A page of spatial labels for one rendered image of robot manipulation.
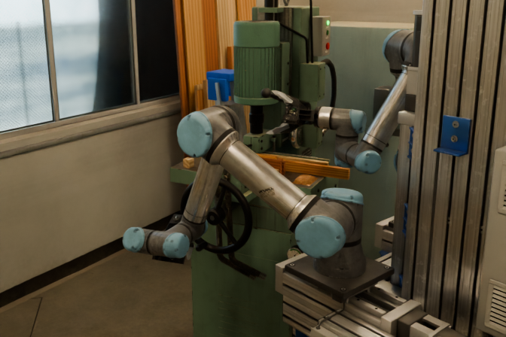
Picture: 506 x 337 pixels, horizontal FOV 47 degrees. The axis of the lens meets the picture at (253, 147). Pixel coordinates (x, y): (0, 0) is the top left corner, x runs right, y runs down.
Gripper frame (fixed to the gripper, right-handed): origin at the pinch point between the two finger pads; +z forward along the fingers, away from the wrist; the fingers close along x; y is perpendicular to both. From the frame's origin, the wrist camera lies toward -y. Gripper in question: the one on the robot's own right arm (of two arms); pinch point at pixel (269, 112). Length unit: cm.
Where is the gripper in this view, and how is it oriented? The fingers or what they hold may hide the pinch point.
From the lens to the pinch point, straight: 209.0
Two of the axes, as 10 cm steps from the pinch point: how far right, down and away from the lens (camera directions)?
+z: -9.0, -1.2, 4.2
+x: -1.3, 9.9, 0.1
